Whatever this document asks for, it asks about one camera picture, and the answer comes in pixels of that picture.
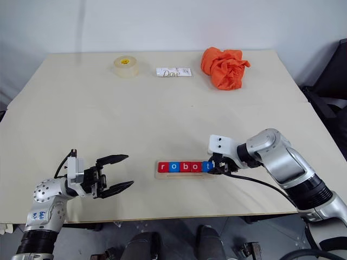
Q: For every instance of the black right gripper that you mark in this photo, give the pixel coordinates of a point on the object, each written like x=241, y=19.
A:
x=226, y=163

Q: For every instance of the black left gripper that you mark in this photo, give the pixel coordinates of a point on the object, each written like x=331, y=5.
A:
x=95, y=181

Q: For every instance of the blue letter t block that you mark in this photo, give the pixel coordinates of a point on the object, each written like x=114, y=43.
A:
x=207, y=166

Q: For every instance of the red letter o block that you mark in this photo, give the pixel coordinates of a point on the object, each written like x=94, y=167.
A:
x=196, y=167

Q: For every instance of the red letter b block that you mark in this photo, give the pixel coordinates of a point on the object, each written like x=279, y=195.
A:
x=185, y=167

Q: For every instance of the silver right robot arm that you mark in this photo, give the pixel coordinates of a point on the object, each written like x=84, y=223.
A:
x=284, y=162

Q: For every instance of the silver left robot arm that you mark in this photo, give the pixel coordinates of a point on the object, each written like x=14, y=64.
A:
x=44, y=189

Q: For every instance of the wooden letter tray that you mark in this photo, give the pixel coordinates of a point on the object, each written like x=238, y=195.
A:
x=184, y=175

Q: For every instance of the blue letter o block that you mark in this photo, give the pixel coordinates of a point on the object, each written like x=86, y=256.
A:
x=174, y=167

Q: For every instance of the red letter r block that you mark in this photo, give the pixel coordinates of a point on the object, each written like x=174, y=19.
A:
x=163, y=167

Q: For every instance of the dark rounded shape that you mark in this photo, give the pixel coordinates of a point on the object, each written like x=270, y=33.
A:
x=211, y=243
x=142, y=247

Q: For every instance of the crumpled orange cloth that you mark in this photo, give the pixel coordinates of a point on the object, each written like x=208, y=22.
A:
x=225, y=70

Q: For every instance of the white Dove soap box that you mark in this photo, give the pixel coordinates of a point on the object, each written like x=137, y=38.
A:
x=173, y=72

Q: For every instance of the clear tape roll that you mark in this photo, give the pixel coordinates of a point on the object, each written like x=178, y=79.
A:
x=126, y=67

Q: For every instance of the black office chair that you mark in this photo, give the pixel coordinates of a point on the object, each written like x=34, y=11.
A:
x=333, y=81

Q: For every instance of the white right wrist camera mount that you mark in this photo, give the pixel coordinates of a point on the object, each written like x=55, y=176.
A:
x=223, y=143

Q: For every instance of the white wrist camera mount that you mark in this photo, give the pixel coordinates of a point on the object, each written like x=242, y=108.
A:
x=223, y=143
x=74, y=173

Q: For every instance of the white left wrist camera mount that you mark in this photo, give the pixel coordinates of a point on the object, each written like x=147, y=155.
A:
x=74, y=173

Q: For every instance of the black metal floor bracket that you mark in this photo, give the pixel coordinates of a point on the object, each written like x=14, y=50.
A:
x=250, y=248

